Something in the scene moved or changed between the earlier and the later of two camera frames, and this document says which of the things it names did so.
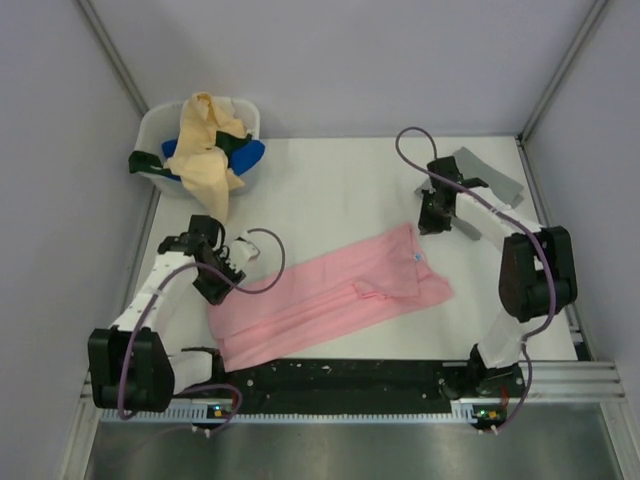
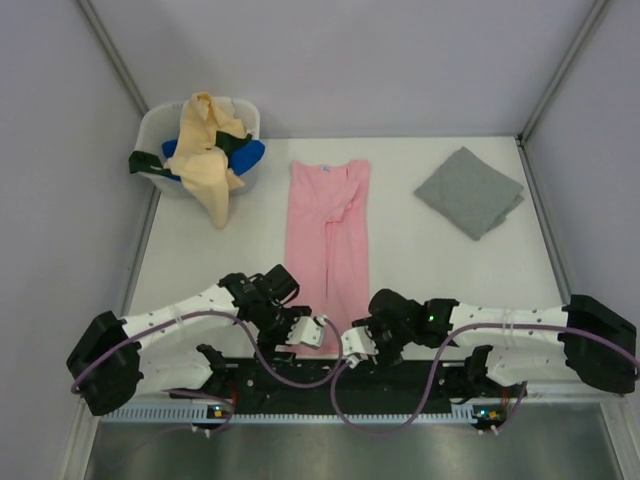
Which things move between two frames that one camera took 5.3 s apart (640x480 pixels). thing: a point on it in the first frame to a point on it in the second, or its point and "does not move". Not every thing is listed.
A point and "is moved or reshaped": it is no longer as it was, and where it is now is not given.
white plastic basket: (161, 123) does not move
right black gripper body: (430, 219) to (389, 340)
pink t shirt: (378, 277) is moved or reshaped
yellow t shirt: (201, 160) does not move
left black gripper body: (212, 285) to (273, 327)
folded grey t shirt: (499, 187) does not move
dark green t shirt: (146, 162) does not move
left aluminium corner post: (113, 55) does not move
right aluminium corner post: (587, 25) does not move
